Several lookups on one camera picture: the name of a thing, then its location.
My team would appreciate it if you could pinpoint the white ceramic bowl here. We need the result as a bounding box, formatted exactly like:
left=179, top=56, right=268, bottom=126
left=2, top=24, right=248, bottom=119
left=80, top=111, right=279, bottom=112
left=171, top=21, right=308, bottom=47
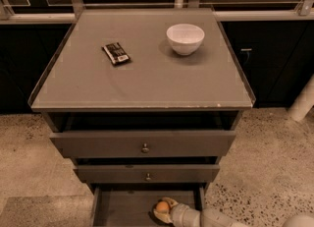
left=166, top=24, right=205, bottom=55

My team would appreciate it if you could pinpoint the round metal top knob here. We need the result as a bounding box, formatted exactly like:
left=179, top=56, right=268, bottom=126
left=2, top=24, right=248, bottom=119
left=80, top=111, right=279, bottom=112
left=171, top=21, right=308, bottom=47
left=141, top=143, right=150, bottom=153

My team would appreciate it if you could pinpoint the white post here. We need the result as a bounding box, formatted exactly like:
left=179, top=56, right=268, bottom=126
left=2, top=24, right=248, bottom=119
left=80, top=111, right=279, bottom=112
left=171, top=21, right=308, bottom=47
left=288, top=75, right=314, bottom=122

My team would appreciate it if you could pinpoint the grey top drawer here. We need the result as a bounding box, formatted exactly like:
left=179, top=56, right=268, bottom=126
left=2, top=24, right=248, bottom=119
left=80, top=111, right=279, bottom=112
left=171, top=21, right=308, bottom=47
left=50, top=130, right=236, bottom=158

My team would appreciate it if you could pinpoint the grey drawer cabinet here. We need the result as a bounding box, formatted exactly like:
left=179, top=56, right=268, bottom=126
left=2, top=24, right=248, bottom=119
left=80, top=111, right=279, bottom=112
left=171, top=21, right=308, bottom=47
left=27, top=7, right=256, bottom=227

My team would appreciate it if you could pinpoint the grey drawer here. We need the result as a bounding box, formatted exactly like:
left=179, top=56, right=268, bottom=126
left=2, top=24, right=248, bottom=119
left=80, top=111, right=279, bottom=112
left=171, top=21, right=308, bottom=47
left=90, top=184, right=205, bottom=227
left=50, top=130, right=236, bottom=158
left=75, top=164, right=220, bottom=184

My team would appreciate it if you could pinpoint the metal rail frame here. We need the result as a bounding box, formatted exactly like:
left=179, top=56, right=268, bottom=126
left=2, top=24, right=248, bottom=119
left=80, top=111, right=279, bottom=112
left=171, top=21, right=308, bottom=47
left=0, top=0, right=314, bottom=26

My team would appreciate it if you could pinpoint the grey bottom drawer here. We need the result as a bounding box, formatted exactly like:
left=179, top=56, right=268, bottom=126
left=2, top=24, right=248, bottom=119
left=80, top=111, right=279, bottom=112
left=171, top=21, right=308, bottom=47
left=90, top=184, right=205, bottom=227

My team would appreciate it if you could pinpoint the orange fruit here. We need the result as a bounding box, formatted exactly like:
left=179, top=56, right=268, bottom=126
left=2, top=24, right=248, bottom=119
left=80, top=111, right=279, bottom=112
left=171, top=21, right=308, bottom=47
left=155, top=201, right=170, bottom=213

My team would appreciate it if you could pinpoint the round metal middle knob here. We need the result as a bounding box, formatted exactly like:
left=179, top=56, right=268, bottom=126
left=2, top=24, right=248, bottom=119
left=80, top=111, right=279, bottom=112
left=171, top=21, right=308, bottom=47
left=145, top=173, right=152, bottom=182

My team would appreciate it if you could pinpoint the round metal knob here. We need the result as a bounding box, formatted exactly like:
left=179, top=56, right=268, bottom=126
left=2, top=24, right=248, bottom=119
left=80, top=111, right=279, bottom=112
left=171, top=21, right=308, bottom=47
left=141, top=143, right=150, bottom=153
left=145, top=173, right=152, bottom=182

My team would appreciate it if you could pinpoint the grey middle drawer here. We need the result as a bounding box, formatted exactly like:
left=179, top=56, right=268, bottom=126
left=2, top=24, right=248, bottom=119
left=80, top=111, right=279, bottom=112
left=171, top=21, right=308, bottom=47
left=75, top=164, right=220, bottom=184

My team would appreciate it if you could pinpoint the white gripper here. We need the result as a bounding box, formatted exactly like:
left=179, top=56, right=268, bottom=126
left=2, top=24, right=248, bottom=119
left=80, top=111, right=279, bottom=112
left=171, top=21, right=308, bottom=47
left=153, top=197, right=201, bottom=227

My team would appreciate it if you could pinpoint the black snack bar wrapper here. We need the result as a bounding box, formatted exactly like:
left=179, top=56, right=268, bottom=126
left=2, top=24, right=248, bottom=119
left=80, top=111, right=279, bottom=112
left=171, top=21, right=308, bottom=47
left=102, top=42, right=131, bottom=66

